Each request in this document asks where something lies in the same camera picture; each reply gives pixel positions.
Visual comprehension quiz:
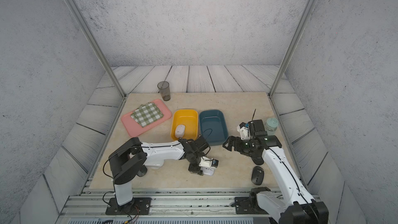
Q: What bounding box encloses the white mouse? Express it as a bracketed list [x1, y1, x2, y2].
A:
[146, 160, 164, 169]
[175, 124, 186, 139]

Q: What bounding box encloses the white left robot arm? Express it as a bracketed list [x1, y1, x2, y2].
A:
[106, 136, 219, 207]

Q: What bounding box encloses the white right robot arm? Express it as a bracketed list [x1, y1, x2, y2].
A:
[222, 135, 329, 224]

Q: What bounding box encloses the teal plastic storage box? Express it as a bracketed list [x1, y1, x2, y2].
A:
[199, 110, 229, 146]

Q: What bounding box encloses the yellow plastic storage box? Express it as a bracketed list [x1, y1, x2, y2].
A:
[171, 110, 199, 141]

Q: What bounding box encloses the black mouse right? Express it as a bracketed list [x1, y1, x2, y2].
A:
[251, 166, 264, 186]

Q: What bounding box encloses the black mouse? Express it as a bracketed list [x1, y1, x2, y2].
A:
[251, 166, 264, 186]
[137, 166, 148, 177]

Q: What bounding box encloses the glass jar with mint lid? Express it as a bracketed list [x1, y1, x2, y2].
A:
[264, 118, 279, 136]

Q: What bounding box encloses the black mouse lower left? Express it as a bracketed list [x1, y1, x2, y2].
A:
[137, 166, 148, 177]

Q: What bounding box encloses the green checked cloth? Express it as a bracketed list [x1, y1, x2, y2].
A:
[131, 102, 164, 128]

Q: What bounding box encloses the pink plastic tray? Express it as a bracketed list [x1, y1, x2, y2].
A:
[121, 99, 172, 138]

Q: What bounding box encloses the grey translucent cup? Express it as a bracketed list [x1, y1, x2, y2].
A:
[157, 81, 171, 101]

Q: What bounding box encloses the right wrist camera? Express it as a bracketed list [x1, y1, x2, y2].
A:
[237, 119, 265, 141]

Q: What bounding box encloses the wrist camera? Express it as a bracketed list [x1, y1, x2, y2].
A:
[237, 119, 265, 141]
[199, 157, 219, 176]

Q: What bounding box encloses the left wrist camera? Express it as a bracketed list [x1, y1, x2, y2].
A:
[199, 157, 219, 176]

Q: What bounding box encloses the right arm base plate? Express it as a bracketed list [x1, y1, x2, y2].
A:
[231, 187, 270, 215]

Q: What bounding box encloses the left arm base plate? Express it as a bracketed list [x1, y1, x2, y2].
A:
[105, 197, 152, 216]

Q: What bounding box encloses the aluminium frame post right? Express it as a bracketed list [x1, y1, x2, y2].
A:
[268, 0, 317, 99]

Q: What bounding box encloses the aluminium frame post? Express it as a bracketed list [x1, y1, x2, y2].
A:
[64, 0, 126, 100]
[268, 0, 317, 99]

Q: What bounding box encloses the aluminium frame post left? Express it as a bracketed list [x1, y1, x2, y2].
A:
[64, 0, 126, 100]

